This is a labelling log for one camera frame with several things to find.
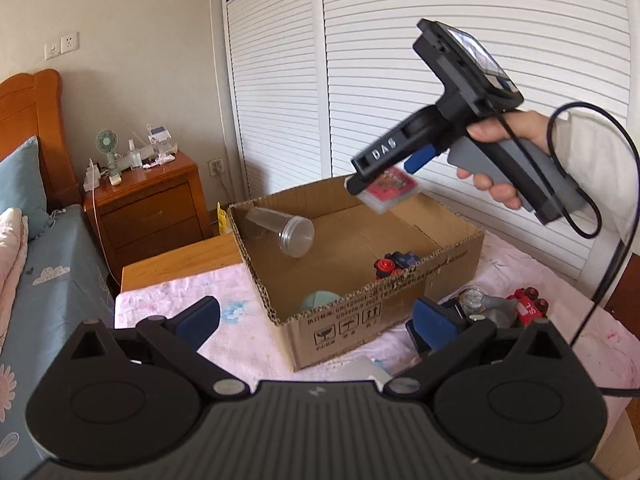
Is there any red refill box clear case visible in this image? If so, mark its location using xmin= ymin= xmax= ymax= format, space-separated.
xmin=357 ymin=167 xmax=420 ymax=214

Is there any clear plastic cup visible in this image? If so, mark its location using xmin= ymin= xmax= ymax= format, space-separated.
xmin=245 ymin=207 xmax=314 ymax=258

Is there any black toy train block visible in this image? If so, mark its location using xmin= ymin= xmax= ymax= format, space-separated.
xmin=373 ymin=252 xmax=420 ymax=280

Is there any pale green round object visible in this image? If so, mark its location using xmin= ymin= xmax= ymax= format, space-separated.
xmin=300 ymin=290 xmax=341 ymax=311

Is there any white sleeved right forearm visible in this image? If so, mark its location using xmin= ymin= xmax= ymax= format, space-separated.
xmin=552 ymin=112 xmax=639 ymax=242

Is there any person's right hand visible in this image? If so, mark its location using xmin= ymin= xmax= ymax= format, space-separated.
xmin=457 ymin=110 xmax=550 ymax=210

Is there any grey rubber cat toy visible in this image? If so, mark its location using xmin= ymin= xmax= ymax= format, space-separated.
xmin=469 ymin=295 xmax=518 ymax=328

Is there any white plastic square container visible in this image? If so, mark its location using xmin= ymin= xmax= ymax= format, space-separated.
xmin=331 ymin=356 xmax=392 ymax=387

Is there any red toy train car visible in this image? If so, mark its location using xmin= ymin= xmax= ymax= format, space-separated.
xmin=506 ymin=287 xmax=549 ymax=327

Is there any brown cardboard box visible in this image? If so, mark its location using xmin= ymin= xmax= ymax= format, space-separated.
xmin=226 ymin=173 xmax=486 ymax=373

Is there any blue bed sheet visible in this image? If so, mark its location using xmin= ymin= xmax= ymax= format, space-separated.
xmin=1 ymin=205 xmax=114 ymax=479

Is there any wooden nightstand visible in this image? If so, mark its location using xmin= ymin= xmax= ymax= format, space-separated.
xmin=84 ymin=153 xmax=213 ymax=281

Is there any white louvered wardrobe door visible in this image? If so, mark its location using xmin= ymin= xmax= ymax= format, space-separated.
xmin=219 ymin=0 xmax=637 ymax=286

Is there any small clear spray bottle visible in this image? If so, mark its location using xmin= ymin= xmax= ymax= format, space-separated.
xmin=128 ymin=139 xmax=143 ymax=169

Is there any pink folded quilt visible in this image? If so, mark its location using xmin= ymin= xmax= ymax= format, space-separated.
xmin=0 ymin=207 xmax=28 ymax=346

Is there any white phone stand gadget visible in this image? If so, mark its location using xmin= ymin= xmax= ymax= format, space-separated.
xmin=143 ymin=126 xmax=179 ymax=169

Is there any small green desk fan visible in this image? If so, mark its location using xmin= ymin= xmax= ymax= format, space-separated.
xmin=96 ymin=129 xmax=122 ymax=186

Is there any large blue pillow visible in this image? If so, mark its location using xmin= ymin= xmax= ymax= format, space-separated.
xmin=0 ymin=136 xmax=50 ymax=240

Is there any orange wooden headboard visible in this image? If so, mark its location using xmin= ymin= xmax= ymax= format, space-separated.
xmin=0 ymin=68 xmax=81 ymax=211

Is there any white wall socket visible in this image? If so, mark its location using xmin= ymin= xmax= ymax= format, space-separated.
xmin=207 ymin=158 xmax=224 ymax=177

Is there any white charger with cable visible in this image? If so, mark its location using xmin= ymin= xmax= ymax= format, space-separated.
xmin=82 ymin=159 xmax=101 ymax=193

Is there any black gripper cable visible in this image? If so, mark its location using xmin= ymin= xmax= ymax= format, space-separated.
xmin=494 ymin=101 xmax=640 ymax=399

